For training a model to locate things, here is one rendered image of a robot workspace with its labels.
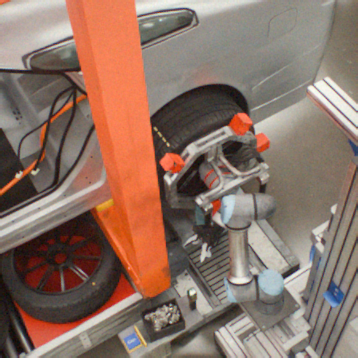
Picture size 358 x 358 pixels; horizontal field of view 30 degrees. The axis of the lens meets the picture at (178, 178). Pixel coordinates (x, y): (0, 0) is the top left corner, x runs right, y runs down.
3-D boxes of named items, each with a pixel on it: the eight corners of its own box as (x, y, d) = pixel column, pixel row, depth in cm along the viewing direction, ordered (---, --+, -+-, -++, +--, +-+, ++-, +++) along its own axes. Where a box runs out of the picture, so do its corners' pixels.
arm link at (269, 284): (284, 302, 302) (287, 290, 291) (255, 305, 302) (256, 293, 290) (280, 279, 308) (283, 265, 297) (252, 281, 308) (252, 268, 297)
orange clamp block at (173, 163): (178, 153, 333) (166, 152, 326) (186, 165, 329) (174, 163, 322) (170, 164, 336) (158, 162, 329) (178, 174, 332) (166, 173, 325)
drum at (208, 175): (218, 166, 362) (218, 152, 350) (240, 194, 351) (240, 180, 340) (196, 178, 358) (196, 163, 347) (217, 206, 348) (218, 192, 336)
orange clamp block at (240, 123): (236, 125, 343) (244, 113, 338) (244, 136, 339) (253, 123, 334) (227, 125, 338) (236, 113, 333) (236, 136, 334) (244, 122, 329)
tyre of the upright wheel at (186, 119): (188, 178, 406) (252, 97, 377) (209, 206, 394) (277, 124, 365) (109, 173, 357) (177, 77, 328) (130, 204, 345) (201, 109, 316)
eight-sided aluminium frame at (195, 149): (248, 171, 384) (252, 112, 339) (254, 179, 380) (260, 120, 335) (167, 214, 370) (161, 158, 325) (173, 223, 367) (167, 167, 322)
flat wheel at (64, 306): (69, 203, 413) (62, 182, 394) (145, 265, 387) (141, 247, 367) (-14, 276, 388) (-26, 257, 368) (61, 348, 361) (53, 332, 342)
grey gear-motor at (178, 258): (158, 229, 422) (154, 200, 393) (192, 280, 401) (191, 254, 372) (133, 243, 417) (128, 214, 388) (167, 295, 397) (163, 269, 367)
